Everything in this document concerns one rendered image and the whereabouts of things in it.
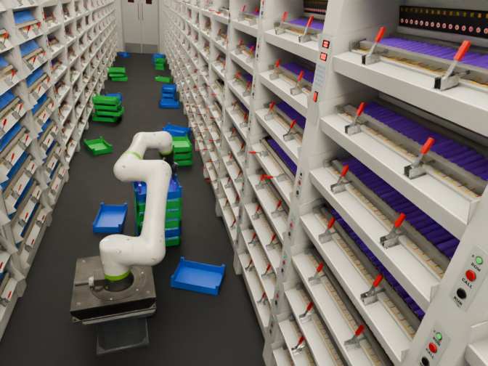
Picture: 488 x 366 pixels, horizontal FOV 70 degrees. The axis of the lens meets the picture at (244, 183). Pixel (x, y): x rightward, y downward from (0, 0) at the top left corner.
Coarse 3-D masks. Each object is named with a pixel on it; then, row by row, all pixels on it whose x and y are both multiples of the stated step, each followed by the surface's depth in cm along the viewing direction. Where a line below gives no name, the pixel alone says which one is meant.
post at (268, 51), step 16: (272, 0) 158; (288, 0) 159; (272, 16) 161; (304, 16) 164; (256, 48) 174; (272, 48) 168; (256, 64) 175; (256, 80) 176; (256, 96) 177; (256, 128) 186; (256, 160) 195; (240, 240) 220; (240, 272) 233
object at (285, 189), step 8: (256, 136) 188; (264, 136) 189; (256, 144) 189; (264, 160) 172; (272, 160) 170; (264, 168) 171; (272, 168) 164; (280, 184) 151; (288, 184) 149; (280, 192) 151; (288, 192) 145; (288, 200) 141
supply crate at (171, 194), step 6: (174, 180) 249; (144, 186) 244; (180, 186) 234; (138, 192) 223; (144, 192) 237; (168, 192) 231; (174, 192) 233; (180, 192) 235; (138, 198) 225; (144, 198) 227; (168, 198) 233
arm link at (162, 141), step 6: (156, 132) 213; (162, 132) 212; (150, 138) 210; (156, 138) 210; (162, 138) 210; (168, 138) 212; (156, 144) 211; (162, 144) 211; (168, 144) 213; (162, 150) 217; (168, 150) 218
